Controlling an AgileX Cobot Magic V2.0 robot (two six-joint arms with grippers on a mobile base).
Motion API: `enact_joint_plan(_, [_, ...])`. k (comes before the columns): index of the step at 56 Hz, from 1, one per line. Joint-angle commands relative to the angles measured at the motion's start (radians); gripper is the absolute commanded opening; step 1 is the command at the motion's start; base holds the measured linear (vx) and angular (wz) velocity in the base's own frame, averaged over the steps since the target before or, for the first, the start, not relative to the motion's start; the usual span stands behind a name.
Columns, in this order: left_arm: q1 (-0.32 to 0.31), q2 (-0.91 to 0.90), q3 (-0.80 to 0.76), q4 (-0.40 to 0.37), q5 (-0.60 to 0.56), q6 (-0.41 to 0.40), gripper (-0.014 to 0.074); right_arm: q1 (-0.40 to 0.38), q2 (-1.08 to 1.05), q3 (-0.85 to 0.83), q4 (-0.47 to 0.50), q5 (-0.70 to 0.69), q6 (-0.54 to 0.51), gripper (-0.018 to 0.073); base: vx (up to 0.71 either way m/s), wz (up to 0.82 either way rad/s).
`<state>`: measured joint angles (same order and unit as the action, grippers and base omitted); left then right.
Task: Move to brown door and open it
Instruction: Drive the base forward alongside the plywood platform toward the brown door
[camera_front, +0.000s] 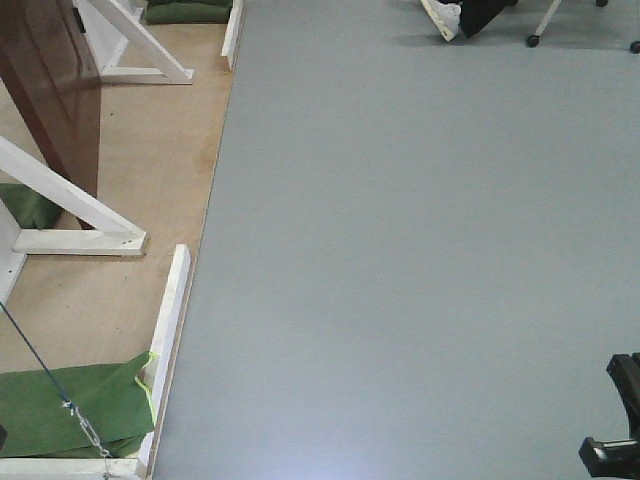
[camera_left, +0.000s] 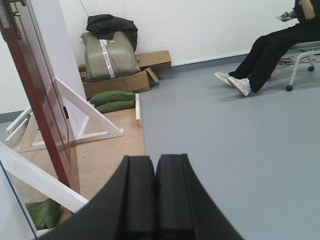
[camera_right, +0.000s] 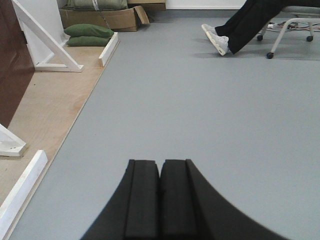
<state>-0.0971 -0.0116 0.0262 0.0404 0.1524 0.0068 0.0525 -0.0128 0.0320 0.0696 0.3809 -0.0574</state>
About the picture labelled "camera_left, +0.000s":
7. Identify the green sandbag near door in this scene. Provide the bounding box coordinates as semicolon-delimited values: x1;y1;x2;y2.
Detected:
25;198;61;230

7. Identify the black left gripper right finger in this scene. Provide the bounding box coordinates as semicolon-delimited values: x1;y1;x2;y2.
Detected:
155;153;242;240

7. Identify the open flat cardboard box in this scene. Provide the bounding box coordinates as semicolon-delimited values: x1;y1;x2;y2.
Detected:
81;67;159;99

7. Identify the long cardboard box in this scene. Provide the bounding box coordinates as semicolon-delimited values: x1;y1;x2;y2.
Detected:
135;50;172;70

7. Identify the white rolling chair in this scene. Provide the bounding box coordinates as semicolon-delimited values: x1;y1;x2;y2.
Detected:
285;39;320;92

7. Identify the lower green sandbag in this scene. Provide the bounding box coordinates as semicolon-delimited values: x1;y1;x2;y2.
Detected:
95;100;135;114

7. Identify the brown wooden door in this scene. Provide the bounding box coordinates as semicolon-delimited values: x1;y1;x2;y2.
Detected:
0;0;80;193

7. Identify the white far brace frame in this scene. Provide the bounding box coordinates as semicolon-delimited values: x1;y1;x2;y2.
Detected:
5;107;37;148

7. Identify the blue cord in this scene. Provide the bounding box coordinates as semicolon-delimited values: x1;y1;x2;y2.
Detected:
0;159;38;240

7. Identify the white wooden brace frame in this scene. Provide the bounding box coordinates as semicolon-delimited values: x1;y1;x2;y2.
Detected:
17;77;124;153

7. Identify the olive woven sack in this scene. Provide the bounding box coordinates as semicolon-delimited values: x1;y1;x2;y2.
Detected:
81;31;140;81

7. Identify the white wooden edge batten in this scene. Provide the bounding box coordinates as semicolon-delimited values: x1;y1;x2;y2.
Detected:
135;93;143;127

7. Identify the plywood base board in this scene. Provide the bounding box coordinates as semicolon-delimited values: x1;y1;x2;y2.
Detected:
11;107;146;231

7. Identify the upper green sandbag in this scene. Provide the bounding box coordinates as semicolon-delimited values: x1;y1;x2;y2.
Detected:
89;90;136;106

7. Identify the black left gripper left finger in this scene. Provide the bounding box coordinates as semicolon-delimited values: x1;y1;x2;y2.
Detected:
40;156;156;240

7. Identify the white near brace beam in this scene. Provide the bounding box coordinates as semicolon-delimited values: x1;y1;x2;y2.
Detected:
0;143;89;213

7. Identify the black jacket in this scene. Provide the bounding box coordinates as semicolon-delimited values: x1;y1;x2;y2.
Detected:
86;14;138;52

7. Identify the seated person in black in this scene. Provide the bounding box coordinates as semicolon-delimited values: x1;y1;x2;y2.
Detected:
214;0;320;97

